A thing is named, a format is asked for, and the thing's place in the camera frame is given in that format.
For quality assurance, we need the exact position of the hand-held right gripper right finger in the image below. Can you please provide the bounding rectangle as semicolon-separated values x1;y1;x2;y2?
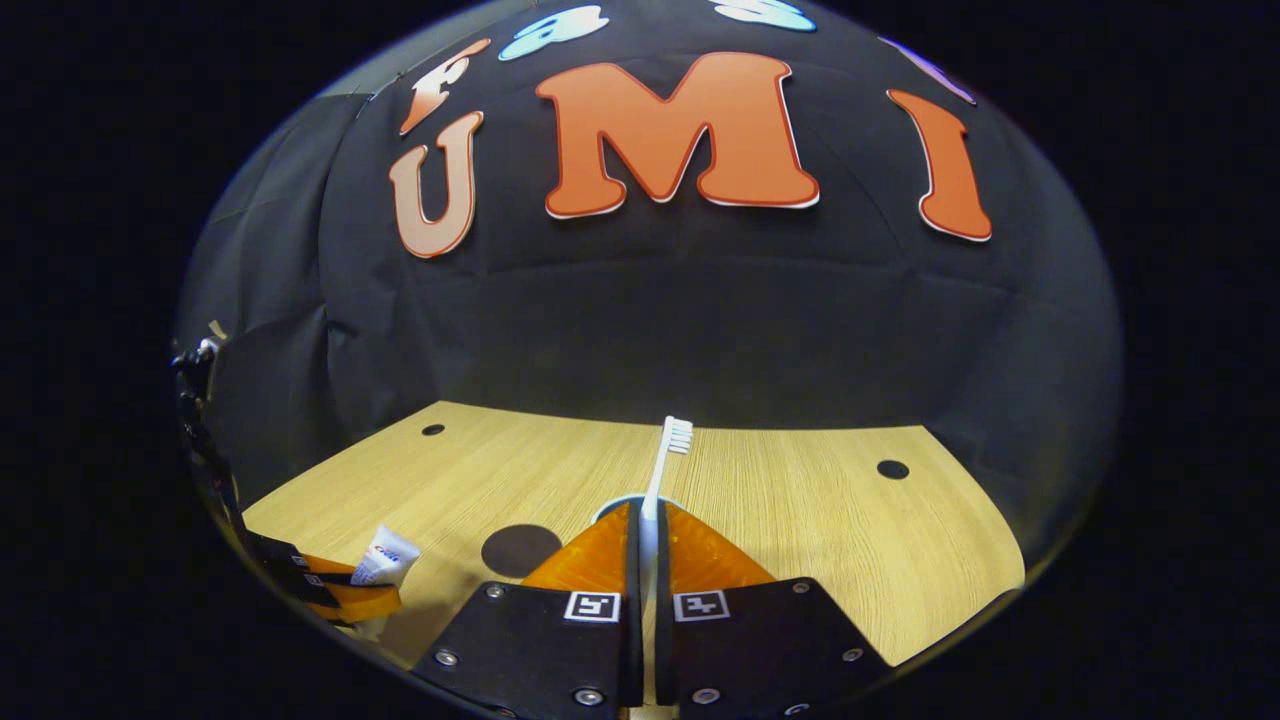
655;503;893;720

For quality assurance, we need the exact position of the white toothpaste tube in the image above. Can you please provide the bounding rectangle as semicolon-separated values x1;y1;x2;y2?
350;525;422;641

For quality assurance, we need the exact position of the white toothbrush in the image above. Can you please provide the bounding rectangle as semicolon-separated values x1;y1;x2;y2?
639;416;695;706

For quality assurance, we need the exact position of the dark round coaster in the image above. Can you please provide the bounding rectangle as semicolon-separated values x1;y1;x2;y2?
481;524;564;580

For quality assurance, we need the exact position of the black backdrop cloth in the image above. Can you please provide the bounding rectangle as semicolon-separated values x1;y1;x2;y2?
175;0;1123;561

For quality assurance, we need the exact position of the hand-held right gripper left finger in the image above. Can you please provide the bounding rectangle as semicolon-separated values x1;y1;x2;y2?
412;503;642;720

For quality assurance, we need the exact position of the pale blue cup wooden handle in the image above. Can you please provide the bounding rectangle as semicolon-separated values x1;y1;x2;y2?
592;494;683;527

